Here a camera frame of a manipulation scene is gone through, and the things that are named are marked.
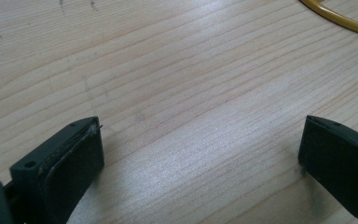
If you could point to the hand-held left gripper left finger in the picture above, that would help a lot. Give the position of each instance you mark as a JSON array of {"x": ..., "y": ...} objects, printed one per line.
[{"x": 65, "y": 174}]

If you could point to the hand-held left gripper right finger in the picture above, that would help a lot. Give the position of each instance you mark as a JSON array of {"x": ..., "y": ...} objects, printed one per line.
[{"x": 338, "y": 161}]

